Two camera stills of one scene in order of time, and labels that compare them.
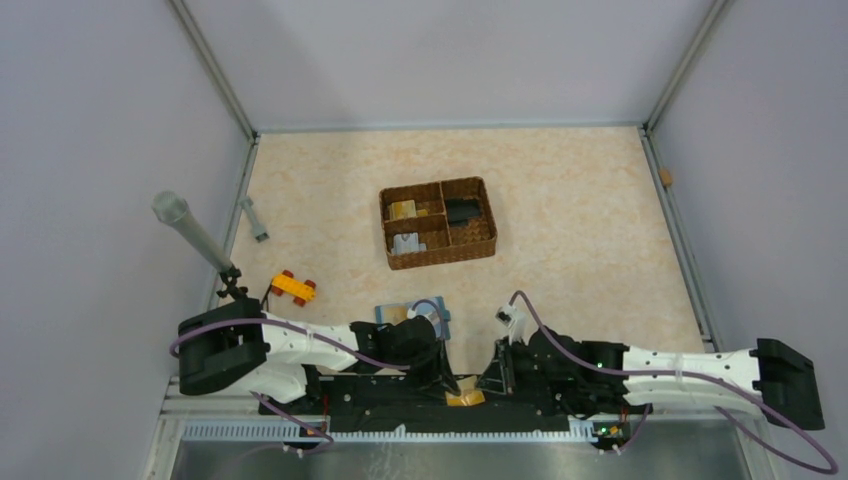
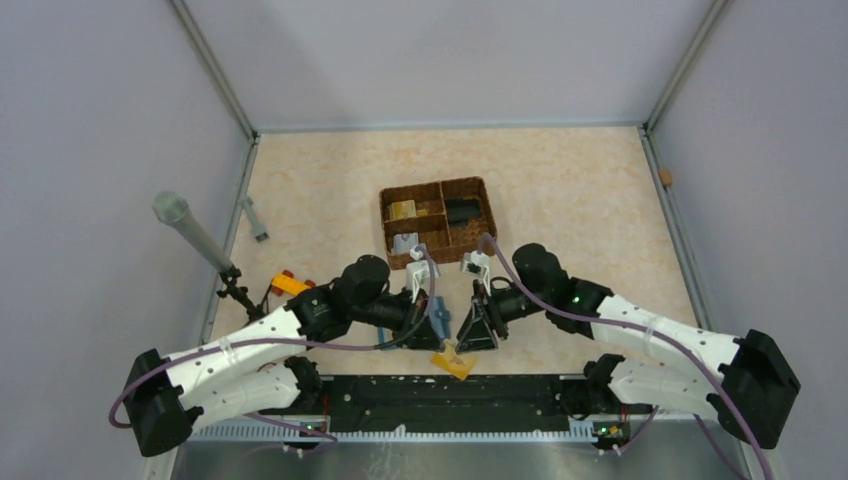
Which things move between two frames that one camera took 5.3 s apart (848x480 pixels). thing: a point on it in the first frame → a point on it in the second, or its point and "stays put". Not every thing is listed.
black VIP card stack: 460,210 stays put
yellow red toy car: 301,291 stays put
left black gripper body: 426,367 → 396,312
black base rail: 450,403 stays put
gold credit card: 470,393 → 459,364
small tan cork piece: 666,177 stays put
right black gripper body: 519,367 → 508,304
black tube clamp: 230,276 stays put
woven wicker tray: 438,222 stays put
